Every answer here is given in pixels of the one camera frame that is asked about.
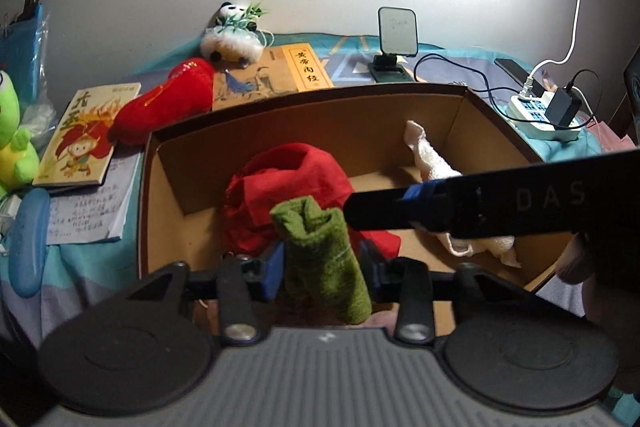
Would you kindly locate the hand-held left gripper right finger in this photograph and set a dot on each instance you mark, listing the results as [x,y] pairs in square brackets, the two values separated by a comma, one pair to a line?
[368,259]

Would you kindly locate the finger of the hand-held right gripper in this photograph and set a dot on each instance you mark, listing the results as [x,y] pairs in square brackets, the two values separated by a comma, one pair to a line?
[422,204]

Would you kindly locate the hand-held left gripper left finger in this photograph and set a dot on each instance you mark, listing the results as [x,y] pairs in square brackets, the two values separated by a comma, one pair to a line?
[274,268]

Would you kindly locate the olive green towel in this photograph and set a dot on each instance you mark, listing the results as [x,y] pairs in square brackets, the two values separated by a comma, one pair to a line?
[325,257]

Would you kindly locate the white towel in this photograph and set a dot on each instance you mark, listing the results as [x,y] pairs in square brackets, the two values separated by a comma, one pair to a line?
[432,159]

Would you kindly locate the red cloth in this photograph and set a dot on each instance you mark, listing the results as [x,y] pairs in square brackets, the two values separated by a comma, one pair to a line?
[295,177]

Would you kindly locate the brown cardboard box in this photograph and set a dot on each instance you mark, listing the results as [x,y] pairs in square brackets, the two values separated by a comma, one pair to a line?
[310,127]

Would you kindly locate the person's right hand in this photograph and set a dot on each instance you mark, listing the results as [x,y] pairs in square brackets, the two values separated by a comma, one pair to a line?
[574,259]

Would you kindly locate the white power strip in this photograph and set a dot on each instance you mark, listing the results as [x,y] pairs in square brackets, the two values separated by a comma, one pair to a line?
[527,114]

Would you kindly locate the black charger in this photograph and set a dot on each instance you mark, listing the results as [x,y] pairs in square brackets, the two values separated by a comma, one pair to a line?
[562,107]

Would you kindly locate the pink cloth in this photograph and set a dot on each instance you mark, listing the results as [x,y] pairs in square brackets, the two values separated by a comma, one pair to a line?
[620,137]

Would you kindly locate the black smartphone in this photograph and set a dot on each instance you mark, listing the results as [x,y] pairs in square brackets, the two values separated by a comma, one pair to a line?
[515,72]

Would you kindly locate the green phone stand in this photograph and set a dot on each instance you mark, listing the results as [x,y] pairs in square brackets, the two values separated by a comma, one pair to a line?
[397,32]

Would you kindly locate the yellow illustrated book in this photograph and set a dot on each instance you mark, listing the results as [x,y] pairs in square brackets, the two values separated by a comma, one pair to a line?
[290,74]

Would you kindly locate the handwritten paper notebook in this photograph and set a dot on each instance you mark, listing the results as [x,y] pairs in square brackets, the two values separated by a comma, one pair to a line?
[95,212]

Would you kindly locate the teal and grey bed sheet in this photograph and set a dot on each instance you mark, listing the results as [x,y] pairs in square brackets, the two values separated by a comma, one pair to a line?
[75,272]

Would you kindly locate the red plush toy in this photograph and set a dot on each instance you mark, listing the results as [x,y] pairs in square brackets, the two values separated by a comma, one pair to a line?
[160,99]

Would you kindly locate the orange cartoon book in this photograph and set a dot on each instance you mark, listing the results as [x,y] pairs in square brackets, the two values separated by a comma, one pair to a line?
[82,137]

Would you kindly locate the panda plush toy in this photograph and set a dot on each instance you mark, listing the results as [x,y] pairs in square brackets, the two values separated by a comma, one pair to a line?
[230,39]

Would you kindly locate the blue glasses case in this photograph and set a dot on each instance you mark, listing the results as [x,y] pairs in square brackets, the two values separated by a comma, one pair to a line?
[30,242]

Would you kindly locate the clear plastic bag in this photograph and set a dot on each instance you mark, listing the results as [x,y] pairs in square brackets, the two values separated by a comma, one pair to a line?
[40,117]

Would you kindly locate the green frog plush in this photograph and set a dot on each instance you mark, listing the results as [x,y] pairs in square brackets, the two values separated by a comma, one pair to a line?
[15,147]

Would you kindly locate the blue plastic bag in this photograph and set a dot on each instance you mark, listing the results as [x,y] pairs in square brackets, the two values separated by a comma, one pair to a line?
[25,52]

